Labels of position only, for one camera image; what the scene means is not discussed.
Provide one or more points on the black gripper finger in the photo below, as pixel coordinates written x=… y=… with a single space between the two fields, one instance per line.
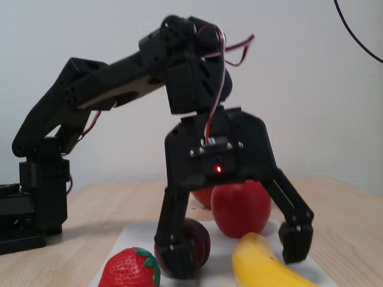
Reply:
x=296 y=218

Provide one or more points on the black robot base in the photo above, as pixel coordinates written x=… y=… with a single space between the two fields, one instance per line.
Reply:
x=18 y=239

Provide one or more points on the white paper sheet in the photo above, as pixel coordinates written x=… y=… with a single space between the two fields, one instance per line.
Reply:
x=221 y=255

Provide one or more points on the dark purple toy plum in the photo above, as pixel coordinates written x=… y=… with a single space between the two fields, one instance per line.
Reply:
x=201 y=239

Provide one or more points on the red speckled bowl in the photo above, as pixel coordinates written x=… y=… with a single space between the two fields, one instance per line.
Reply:
x=202 y=198

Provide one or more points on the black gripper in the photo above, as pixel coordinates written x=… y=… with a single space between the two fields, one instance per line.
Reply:
x=182 y=155

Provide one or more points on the yellow toy banana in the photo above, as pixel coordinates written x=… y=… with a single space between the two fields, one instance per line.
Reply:
x=254 y=263

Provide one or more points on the red toy apple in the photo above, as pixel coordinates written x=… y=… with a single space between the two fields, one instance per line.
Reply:
x=239 y=209

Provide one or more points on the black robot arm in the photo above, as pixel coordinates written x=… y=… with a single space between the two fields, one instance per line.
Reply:
x=119 y=77

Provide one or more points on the red toy strawberry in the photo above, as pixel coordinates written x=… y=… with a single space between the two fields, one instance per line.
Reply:
x=128 y=269

